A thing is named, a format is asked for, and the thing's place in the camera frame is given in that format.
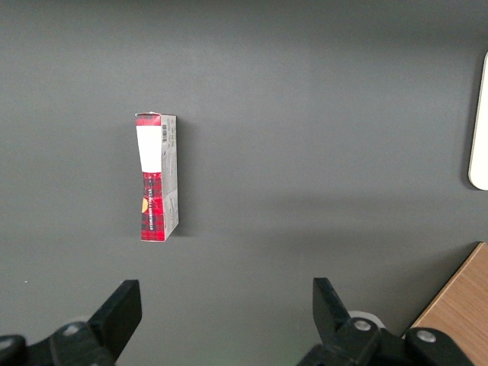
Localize wooden drawer cabinet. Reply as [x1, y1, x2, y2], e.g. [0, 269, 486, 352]
[402, 242, 488, 366]

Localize cream plastic tray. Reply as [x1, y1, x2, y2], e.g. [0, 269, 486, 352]
[467, 51, 488, 191]

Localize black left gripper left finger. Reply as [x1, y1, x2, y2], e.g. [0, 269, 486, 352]
[0, 279, 143, 366]

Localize red plaid carton box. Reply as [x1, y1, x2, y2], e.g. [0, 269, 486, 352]
[134, 111, 180, 242]

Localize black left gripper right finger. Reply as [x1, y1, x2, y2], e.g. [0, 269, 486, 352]
[297, 277, 476, 366]

